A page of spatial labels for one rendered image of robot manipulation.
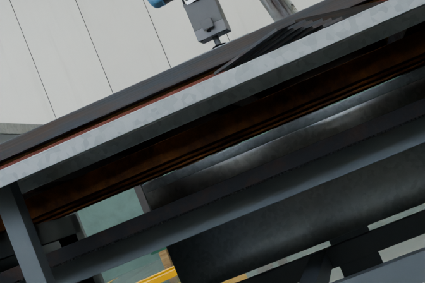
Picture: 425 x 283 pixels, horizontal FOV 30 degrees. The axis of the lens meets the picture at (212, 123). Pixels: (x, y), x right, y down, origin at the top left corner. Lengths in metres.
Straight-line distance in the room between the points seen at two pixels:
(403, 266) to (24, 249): 0.77
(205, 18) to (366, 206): 0.79
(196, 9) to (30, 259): 0.84
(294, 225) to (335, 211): 0.13
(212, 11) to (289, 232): 0.77
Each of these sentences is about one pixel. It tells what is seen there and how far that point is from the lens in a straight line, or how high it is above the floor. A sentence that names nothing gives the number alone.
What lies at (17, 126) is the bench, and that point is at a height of 1.04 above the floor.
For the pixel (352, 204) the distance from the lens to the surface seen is 2.47.
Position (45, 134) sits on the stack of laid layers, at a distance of 1.82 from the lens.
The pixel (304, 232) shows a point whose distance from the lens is 2.49.
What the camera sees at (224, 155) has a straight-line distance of 2.50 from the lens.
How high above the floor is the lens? 0.55
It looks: 5 degrees up
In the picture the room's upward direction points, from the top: 22 degrees counter-clockwise
